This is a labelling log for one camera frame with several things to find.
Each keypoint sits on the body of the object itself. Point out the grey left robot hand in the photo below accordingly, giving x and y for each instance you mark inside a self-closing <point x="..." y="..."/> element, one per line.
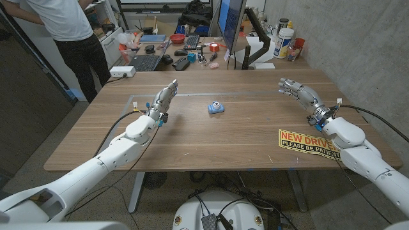
<point x="163" y="100"/>

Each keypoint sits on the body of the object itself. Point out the flat white box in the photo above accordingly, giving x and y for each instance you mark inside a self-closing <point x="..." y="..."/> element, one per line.
<point x="264" y="66"/>

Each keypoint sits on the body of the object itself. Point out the white power strip box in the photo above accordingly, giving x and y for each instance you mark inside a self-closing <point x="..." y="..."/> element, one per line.
<point x="122" y="71"/>

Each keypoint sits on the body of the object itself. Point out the white shelf cabinet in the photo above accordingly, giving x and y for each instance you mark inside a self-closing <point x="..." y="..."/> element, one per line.
<point x="112" y="48"/>

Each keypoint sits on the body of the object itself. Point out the grey table leg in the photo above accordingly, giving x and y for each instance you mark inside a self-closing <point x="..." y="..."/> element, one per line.
<point x="135" y="191"/>
<point x="297" y="191"/>

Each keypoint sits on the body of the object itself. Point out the computer monitor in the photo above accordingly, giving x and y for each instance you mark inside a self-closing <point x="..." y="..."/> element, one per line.
<point x="230" y="22"/>

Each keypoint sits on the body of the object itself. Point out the small blue cube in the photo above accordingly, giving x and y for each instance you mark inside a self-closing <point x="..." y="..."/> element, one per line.
<point x="191" y="57"/>

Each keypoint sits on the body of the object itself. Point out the black lidded jar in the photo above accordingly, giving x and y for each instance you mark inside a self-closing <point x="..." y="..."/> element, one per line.
<point x="282" y="24"/>

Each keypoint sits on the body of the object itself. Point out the dark laptop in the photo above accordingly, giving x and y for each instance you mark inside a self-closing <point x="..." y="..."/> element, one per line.
<point x="145" y="62"/>

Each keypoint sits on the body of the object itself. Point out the blue toy camera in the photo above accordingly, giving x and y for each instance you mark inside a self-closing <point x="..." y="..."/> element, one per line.
<point x="215" y="108"/>

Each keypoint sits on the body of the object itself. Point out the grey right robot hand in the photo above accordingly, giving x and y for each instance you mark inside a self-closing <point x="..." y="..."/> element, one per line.
<point x="306" y="96"/>

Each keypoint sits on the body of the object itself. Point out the black computer mouse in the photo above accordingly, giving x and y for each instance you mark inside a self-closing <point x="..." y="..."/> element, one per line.
<point x="180" y="52"/>

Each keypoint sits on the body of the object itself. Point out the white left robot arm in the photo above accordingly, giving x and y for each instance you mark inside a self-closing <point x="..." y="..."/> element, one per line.
<point x="121" y="151"/>

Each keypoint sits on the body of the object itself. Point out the person in white t-shirt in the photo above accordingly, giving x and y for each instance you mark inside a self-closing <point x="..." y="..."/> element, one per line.
<point x="64" y="19"/>

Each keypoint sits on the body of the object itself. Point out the black backpack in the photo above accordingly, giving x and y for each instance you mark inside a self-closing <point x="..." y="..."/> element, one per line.
<point x="195" y="14"/>

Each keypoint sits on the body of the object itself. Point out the red tape roll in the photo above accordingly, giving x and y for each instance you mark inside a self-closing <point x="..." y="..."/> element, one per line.
<point x="214" y="47"/>

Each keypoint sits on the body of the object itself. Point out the red bowl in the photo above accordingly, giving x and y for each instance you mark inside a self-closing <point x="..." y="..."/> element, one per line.
<point x="177" y="38"/>

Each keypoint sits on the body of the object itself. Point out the yellow bottle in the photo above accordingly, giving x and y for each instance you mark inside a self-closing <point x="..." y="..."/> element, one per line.
<point x="289" y="25"/>

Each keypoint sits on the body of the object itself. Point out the small pink item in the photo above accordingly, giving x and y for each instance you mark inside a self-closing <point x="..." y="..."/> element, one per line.
<point x="214" y="65"/>

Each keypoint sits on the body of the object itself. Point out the clear candy jar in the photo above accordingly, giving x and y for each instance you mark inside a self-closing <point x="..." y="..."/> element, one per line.
<point x="292" y="53"/>

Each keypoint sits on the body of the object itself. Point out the white paper sheet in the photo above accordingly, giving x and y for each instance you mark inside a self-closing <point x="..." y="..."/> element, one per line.
<point x="255" y="44"/>

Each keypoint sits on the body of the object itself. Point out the clear plastic bag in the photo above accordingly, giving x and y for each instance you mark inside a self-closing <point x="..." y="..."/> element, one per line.
<point x="126" y="38"/>

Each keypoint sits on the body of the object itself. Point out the white wipes canister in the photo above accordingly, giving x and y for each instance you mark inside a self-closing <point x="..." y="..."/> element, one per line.
<point x="282" y="43"/>

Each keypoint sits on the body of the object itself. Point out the yellow new driver bumper sticker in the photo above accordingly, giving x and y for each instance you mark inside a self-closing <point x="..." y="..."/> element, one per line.
<point x="297" y="140"/>

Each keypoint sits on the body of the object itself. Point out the white robot torso base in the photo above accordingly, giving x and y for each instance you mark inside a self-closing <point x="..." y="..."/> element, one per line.
<point x="217" y="207"/>

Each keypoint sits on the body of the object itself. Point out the black keyboard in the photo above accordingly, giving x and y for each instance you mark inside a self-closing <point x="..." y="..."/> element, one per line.
<point x="191" y="42"/>

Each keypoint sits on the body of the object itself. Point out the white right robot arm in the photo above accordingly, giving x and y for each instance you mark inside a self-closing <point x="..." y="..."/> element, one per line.
<point x="361" y="156"/>

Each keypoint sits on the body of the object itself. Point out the black oval case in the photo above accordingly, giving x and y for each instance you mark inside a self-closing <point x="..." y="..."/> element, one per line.
<point x="182" y="65"/>

